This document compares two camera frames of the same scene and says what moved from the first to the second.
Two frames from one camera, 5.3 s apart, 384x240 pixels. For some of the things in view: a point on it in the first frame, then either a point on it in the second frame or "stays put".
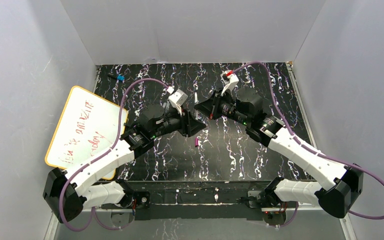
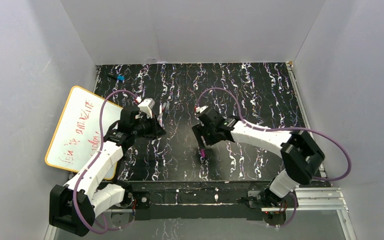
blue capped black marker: x=119 y=77 stays put
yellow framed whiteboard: x=87 y=124 stays put
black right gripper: x=216 y=107 to x=199 y=136
